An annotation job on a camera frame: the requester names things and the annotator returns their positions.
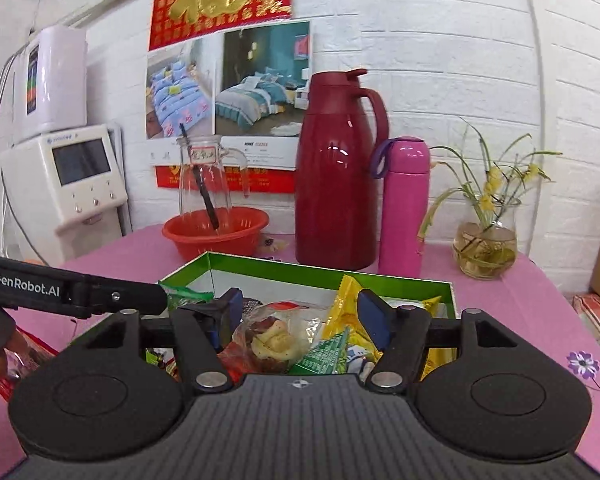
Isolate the pink floral tablecloth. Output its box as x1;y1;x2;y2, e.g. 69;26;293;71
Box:
0;224;600;480

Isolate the bedroom photo wall poster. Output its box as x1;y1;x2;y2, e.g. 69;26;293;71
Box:
145;20;313;171

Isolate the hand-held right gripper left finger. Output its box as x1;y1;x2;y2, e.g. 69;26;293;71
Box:
67;287;245;395

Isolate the green cardboard box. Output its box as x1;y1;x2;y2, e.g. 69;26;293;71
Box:
157;251;457;378

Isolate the clear bag of dried snacks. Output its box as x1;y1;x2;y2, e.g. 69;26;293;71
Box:
217;300;341;376

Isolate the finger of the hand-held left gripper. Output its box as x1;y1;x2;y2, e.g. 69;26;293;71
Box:
82;280;169;319

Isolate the red plastic basin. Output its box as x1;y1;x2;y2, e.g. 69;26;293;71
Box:
161;206;271;263

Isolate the pink thermos bottle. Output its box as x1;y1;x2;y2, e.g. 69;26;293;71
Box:
370;136;431;279

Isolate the red shiny snack bag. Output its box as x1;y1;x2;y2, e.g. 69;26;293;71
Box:
0;327;56;401

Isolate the glass pitcher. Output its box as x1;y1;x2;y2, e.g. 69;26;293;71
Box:
176;135;249;226

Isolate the red snack packet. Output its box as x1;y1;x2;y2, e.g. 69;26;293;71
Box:
217;342;252;385

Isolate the green triangular snack packet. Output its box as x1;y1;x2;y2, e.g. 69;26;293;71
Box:
287;327;351;376

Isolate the black stirrer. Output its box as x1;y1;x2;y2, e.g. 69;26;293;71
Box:
179;122;220;231

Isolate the yellow flowering plant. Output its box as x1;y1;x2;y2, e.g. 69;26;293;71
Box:
417;117;563;241

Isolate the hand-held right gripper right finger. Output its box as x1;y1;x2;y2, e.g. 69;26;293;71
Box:
356;287;531;393

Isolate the glass vase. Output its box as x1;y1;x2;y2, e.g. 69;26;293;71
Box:
452;195;522;281

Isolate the white water purifier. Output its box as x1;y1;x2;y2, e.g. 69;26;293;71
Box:
12;25;88;146

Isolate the white appliance with screen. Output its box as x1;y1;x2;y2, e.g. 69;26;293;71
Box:
0;123;131;266

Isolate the small dark object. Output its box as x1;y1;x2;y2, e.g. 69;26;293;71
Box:
260;235;291;261

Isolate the dark red thermos jug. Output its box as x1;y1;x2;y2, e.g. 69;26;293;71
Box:
295;68;391;272

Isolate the yellow snack packet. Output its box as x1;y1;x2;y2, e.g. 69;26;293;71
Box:
325;275;456;378

